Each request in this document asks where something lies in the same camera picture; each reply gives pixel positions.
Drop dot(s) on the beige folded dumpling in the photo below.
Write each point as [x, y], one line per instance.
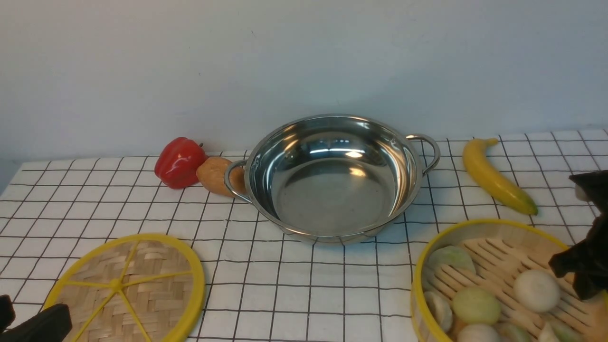
[440, 309]

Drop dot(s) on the white checkered tablecloth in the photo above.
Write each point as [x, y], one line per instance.
[262, 284]

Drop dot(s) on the pale green round bun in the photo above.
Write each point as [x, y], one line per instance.
[475, 305]

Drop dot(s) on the brown potato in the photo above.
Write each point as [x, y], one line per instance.
[211, 176]

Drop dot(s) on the red bell pepper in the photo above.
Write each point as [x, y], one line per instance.
[178, 162]

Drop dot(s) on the white bun front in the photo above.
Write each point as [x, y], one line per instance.
[478, 333]

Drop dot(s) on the bamboo steamer basket yellow rim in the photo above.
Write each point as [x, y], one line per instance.
[501, 250]

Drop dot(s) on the woven bamboo steamer lid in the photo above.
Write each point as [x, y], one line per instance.
[137, 288]

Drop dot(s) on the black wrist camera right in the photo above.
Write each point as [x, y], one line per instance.
[592, 187]

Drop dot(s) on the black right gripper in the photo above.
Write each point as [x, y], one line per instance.
[588, 261]

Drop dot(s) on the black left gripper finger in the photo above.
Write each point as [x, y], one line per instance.
[50, 325]

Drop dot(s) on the white round bun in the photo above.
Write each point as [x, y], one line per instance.
[537, 291]

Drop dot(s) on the green leaf dumpling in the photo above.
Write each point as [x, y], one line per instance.
[451, 256]

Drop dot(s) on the yellow banana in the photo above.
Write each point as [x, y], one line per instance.
[485, 175]

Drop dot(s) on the stainless steel two-handled pot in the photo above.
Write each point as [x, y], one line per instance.
[333, 179]

